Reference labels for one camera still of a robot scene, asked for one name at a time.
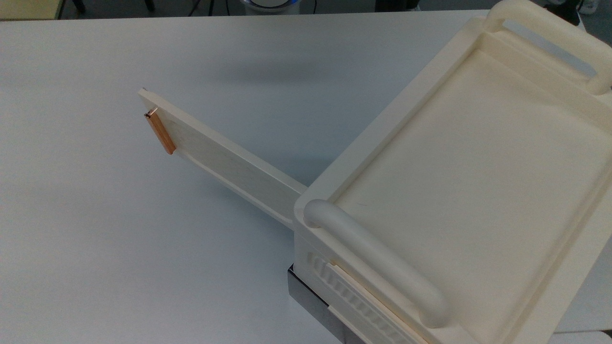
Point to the cream cabinet door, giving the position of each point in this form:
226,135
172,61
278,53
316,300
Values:
229,165

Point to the cream plastic cabinet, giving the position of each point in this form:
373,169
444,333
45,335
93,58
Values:
468,181

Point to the yellow wooden table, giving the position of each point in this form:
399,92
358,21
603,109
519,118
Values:
28,8

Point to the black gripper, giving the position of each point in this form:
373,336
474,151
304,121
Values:
397,5

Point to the black stand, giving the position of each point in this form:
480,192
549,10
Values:
564,8

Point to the black chair leg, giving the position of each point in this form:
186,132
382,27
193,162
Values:
79,5
149,4

